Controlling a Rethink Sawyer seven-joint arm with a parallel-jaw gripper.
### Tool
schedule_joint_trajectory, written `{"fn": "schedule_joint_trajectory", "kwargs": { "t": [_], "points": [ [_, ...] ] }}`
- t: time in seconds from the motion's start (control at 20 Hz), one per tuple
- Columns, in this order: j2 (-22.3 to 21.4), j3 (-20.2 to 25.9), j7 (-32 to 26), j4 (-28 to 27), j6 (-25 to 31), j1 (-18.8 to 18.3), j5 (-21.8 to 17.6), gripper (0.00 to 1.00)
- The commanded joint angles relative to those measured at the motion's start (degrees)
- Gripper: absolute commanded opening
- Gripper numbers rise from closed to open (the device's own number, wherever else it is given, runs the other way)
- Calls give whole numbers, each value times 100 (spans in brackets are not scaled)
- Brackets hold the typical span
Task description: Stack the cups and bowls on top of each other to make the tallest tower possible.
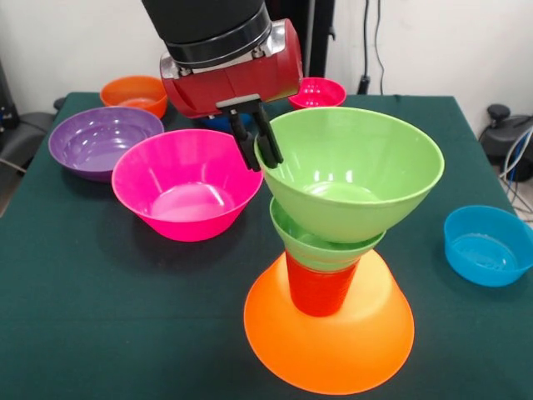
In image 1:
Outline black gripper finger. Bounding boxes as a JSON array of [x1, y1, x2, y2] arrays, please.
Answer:
[[249, 102, 285, 170], [216, 94, 262, 173]]

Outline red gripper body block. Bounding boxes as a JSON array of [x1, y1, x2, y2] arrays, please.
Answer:
[[160, 18, 305, 120]]

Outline large green bowl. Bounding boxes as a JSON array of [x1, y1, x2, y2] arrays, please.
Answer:
[[253, 106, 446, 244]]

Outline small green bowl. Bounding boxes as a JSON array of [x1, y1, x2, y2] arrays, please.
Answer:
[[269, 196, 387, 273]]

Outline purple bowl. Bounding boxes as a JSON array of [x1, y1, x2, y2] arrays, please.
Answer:
[[47, 106, 165, 183]]

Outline orange cup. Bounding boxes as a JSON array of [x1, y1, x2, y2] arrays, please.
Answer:
[[99, 75, 170, 120], [285, 249, 357, 318]]

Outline large orange bowl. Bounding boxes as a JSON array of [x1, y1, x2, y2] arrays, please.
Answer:
[[243, 249, 416, 396]]

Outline blue bowl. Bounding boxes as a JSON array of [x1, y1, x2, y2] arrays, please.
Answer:
[[195, 111, 254, 135]]

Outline large pink bowl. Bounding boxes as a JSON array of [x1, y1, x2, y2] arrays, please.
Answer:
[[111, 128, 265, 243]]

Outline small crimson bowl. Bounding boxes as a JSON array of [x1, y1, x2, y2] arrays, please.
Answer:
[[287, 77, 347, 111]]

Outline dark green tablecloth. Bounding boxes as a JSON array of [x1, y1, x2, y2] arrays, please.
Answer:
[[0, 91, 533, 400]]

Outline blue cup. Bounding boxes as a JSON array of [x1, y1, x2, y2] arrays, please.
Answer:
[[443, 205, 533, 288]]

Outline black hanging cable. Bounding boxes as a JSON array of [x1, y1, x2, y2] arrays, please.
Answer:
[[357, 0, 386, 95]]

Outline tangle of cables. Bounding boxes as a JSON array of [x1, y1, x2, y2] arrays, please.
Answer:
[[499, 127, 533, 213]]

